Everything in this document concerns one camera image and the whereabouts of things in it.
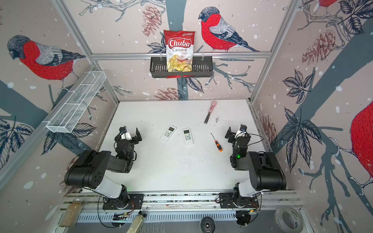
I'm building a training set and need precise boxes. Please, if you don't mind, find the orange black screwdriver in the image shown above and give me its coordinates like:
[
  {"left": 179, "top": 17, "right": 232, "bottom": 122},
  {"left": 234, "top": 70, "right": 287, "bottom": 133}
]
[{"left": 211, "top": 133, "right": 223, "bottom": 152}]

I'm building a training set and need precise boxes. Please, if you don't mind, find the white remote control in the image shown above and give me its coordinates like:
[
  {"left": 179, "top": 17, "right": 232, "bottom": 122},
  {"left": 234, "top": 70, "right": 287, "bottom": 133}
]
[
  {"left": 160, "top": 125, "right": 177, "bottom": 143},
  {"left": 183, "top": 128, "right": 194, "bottom": 146}
]

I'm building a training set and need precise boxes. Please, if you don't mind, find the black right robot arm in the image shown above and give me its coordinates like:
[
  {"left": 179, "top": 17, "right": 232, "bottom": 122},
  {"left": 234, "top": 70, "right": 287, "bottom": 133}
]
[{"left": 225, "top": 124, "right": 287, "bottom": 199}]

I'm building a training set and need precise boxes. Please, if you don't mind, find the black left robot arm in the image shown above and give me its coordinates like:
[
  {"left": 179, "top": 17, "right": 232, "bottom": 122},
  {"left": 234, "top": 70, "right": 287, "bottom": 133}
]
[{"left": 64, "top": 126, "right": 142, "bottom": 203}]

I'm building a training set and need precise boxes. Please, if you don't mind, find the beige grain filled bottle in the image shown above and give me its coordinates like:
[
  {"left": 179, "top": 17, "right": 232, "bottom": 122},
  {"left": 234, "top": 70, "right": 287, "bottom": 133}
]
[{"left": 127, "top": 211, "right": 147, "bottom": 233}]

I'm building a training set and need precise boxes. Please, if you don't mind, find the black round speaker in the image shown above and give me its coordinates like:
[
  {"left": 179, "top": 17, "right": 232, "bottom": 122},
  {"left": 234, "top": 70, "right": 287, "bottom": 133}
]
[{"left": 200, "top": 216, "right": 216, "bottom": 233}]

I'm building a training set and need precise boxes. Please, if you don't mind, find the clear tape roll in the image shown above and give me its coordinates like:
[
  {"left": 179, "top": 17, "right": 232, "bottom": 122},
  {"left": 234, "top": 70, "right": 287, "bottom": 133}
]
[{"left": 275, "top": 207, "right": 304, "bottom": 233}]

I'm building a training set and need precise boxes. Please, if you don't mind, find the brown grain filled bottle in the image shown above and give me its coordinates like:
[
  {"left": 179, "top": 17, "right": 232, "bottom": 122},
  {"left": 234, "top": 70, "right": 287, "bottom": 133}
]
[{"left": 59, "top": 199, "right": 83, "bottom": 227}]

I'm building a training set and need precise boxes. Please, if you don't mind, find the red cassava chips bag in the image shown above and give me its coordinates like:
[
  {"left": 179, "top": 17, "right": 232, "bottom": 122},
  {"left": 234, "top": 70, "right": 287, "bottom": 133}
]
[{"left": 164, "top": 30, "right": 195, "bottom": 72}]

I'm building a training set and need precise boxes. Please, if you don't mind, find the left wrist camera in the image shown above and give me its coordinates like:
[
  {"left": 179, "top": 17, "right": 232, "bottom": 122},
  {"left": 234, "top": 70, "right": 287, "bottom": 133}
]
[{"left": 119, "top": 126, "right": 132, "bottom": 141}]

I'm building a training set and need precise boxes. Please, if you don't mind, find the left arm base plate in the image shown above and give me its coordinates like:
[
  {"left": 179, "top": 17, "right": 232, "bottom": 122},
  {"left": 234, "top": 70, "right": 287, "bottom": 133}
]
[{"left": 103, "top": 193, "right": 144, "bottom": 211}]

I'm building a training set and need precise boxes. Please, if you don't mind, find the white mesh wire tray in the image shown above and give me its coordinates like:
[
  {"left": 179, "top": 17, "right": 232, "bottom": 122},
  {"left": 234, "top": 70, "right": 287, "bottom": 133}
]
[{"left": 46, "top": 71, "right": 106, "bottom": 133}]

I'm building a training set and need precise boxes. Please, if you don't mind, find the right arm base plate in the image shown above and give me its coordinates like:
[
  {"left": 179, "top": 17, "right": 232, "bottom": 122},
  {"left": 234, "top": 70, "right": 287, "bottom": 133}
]
[{"left": 215, "top": 192, "right": 259, "bottom": 209}]

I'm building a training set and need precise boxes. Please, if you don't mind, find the black wire basket shelf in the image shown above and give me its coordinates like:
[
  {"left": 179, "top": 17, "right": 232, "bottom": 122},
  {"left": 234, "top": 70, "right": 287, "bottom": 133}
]
[{"left": 150, "top": 55, "right": 213, "bottom": 78}]

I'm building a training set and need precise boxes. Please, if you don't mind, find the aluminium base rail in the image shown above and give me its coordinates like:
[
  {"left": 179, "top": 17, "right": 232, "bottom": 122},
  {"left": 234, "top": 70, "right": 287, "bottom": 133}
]
[{"left": 57, "top": 191, "right": 302, "bottom": 226}]

